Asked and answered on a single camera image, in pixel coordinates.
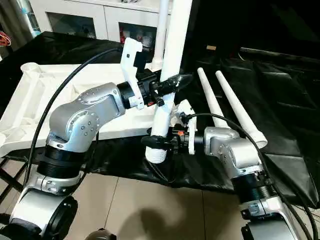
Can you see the white plastic table leg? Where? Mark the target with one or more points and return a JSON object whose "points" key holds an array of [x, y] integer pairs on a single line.
{"points": [[162, 30], [177, 40], [240, 112], [210, 97]]}

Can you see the white plastic table top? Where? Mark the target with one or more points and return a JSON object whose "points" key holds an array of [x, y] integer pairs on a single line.
{"points": [[50, 100]]}

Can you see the white cabinet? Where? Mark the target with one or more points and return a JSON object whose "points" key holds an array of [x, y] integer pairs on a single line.
{"points": [[105, 15]]}

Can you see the large black furniture piece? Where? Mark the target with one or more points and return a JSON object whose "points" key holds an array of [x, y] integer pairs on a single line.
{"points": [[260, 22]]}

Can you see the black robot left foot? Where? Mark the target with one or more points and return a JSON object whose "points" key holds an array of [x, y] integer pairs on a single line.
{"points": [[101, 235]]}

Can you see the black mat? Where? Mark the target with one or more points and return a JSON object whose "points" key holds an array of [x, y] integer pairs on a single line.
{"points": [[290, 125]]}

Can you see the pale blue translucent object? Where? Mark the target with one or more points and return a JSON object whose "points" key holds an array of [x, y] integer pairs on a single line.
{"points": [[27, 17]]}

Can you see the red clothes hanger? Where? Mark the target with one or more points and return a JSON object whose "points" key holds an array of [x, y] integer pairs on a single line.
{"points": [[4, 39]]}

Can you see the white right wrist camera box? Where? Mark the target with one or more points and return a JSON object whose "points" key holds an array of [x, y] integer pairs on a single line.
{"points": [[186, 107]]}

